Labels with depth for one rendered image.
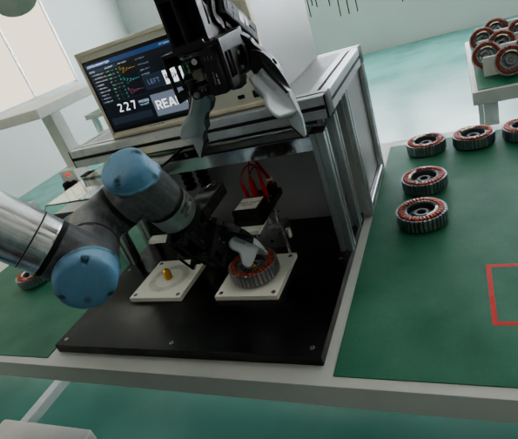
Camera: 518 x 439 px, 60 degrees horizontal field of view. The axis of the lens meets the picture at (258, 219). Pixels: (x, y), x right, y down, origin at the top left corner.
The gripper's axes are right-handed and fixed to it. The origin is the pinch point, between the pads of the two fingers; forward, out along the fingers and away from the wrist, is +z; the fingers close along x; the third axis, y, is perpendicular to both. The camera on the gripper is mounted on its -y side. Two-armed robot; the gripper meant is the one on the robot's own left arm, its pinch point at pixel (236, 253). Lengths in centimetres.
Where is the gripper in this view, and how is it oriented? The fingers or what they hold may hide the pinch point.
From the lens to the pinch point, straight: 92.5
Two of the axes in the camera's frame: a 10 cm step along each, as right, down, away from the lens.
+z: 4.3, 4.7, 7.7
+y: -1.4, 8.8, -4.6
